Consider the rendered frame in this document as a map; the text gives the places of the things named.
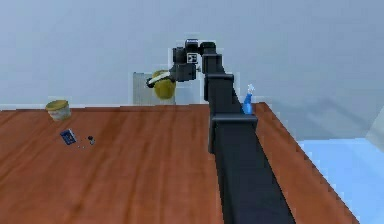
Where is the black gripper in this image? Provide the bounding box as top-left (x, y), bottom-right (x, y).
top-left (145, 46), bottom-right (198, 89)

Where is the grey chair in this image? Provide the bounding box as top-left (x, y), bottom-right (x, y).
top-left (132, 71), bottom-right (177, 106)

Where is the blue spray bottle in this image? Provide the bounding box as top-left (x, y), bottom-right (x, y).
top-left (242, 83), bottom-right (256, 116)

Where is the brown wooden table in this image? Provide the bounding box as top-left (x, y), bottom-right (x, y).
top-left (0, 101), bottom-right (361, 224)

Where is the blue card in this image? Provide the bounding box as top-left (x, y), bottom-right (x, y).
top-left (59, 128), bottom-right (77, 146)

